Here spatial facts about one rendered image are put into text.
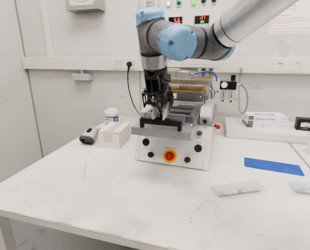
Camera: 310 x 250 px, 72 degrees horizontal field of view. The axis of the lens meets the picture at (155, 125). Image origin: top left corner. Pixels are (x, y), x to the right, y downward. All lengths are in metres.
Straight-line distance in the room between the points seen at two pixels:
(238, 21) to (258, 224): 0.55
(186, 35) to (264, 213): 0.58
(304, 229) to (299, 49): 1.16
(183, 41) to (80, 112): 1.61
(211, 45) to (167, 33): 0.13
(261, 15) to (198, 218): 0.55
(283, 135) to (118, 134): 0.92
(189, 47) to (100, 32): 1.37
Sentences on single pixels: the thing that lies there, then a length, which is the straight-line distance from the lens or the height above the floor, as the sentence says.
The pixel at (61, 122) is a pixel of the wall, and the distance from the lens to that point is 2.16.
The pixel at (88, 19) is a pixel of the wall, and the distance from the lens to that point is 1.88.
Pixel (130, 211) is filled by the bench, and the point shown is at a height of 0.75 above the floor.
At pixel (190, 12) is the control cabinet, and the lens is 1.27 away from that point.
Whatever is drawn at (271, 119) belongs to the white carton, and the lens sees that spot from 1.47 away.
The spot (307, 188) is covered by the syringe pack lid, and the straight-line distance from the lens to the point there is 0.95.
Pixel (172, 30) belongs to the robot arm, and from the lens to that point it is 0.49.
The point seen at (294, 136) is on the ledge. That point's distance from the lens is 1.42.
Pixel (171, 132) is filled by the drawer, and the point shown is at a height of 0.96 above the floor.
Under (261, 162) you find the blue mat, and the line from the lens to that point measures 1.11.
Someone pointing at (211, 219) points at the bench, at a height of 0.75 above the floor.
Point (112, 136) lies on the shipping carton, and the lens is 1.13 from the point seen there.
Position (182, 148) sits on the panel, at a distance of 0.96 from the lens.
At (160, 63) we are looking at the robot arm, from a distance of 0.62.
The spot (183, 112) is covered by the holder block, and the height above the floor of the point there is 0.99.
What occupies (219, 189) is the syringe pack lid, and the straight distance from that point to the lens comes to 0.81.
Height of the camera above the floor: 1.22
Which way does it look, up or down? 18 degrees down
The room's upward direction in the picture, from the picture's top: straight up
